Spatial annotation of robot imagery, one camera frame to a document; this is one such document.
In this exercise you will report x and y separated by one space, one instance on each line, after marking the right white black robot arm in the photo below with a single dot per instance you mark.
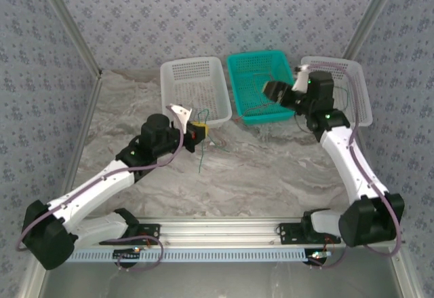
342 162

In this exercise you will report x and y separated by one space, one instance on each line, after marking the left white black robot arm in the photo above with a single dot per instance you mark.
91 189

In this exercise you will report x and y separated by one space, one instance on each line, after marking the teal perforated plastic basket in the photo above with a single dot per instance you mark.
244 84

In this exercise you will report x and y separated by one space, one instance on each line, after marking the white perforated plastic basket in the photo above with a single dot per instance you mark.
346 74
195 80

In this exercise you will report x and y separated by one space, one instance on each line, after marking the small black control board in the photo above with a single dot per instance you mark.
126 254
318 259

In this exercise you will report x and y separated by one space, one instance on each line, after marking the grey metal sheet panel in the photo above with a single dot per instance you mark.
217 281

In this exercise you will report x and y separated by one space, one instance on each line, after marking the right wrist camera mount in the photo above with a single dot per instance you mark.
301 82

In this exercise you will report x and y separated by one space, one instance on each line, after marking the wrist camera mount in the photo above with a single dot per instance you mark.
301 82
181 113

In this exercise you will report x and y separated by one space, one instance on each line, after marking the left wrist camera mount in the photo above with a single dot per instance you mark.
181 113

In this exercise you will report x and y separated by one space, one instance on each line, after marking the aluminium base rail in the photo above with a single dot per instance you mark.
217 231

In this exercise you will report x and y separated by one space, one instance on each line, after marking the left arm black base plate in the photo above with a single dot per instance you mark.
152 233

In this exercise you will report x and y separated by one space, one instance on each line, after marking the aluminium frame post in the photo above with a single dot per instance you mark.
69 23
371 16

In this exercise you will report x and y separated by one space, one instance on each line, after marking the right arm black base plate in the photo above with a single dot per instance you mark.
291 233

